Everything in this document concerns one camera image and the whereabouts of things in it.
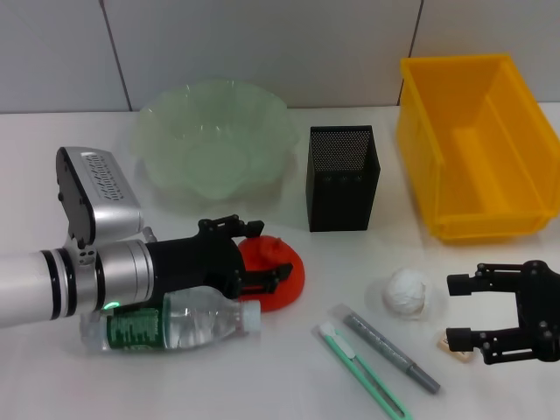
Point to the red-orange toy fruit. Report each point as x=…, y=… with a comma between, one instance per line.
x=262, y=258

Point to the clear green-label water bottle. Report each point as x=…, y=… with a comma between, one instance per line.
x=192, y=319

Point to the yellow plastic bin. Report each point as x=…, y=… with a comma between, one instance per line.
x=481, y=153

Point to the mint green utility knife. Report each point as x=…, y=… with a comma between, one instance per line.
x=363, y=372

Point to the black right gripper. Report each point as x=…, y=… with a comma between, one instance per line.
x=540, y=310

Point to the beige eraser with barcode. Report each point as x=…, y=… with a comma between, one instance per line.
x=443, y=341

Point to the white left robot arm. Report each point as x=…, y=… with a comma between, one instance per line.
x=52, y=284

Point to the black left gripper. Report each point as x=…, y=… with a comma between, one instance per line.
x=192, y=267

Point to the white paper ball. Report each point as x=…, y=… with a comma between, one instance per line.
x=404, y=293

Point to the pale green glass fruit bowl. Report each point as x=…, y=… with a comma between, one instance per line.
x=210, y=144

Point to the black mesh pen holder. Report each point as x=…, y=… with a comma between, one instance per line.
x=341, y=192

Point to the grey marker pen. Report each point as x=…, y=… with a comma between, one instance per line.
x=385, y=345

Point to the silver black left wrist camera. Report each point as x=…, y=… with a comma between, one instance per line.
x=100, y=197

